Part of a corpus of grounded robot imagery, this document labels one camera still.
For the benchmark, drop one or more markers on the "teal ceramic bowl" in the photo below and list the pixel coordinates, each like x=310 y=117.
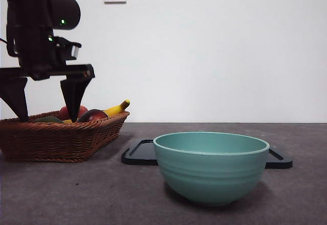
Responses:
x=210 y=174

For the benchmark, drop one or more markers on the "red apple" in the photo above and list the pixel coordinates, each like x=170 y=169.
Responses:
x=83 y=111

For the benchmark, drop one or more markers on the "dark rectangular tray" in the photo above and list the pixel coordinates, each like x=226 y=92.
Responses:
x=138 y=156

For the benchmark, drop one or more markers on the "dark red mango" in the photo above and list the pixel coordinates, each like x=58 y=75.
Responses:
x=93 y=115

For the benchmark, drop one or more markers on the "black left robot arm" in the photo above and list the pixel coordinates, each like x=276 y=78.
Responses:
x=28 y=18

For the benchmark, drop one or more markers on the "brown wicker basket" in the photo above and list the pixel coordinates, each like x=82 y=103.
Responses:
x=51 y=140

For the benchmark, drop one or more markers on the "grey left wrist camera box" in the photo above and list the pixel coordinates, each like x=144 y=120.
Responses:
x=72 y=51

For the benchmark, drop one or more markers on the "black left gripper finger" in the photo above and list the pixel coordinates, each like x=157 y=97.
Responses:
x=15 y=94
x=74 y=94

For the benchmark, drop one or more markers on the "yellow banana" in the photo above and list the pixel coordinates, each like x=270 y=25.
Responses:
x=115 y=109

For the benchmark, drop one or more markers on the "green avocado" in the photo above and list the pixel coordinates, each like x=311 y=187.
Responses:
x=48 y=119

